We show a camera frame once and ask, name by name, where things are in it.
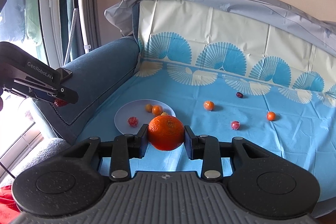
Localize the dark red jujube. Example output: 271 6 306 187
54 99 68 107
236 92 243 98

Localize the small orange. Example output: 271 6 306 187
147 115 185 151
266 111 276 121

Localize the small yellow-orange fruit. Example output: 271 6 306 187
145 104 153 113

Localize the wrapped red fruit in plate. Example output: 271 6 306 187
127 117 138 128

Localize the wrapped pink-red fruit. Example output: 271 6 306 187
231 121 240 130

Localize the wrapped orange on cloth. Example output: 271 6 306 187
203 101 215 111

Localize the light purple plate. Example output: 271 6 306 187
114 100 176 134

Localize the blue fabric sofa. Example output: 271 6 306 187
28 3 336 217

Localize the wrapped orange in plate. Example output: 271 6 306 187
151 105 163 117

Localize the blue patterned tablecloth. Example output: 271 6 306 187
76 0 336 204

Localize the red cloth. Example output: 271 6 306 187
0 185 20 224

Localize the teal curtain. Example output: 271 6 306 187
59 0 101 61

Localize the grey plastic sheet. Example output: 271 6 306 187
104 0 335 55

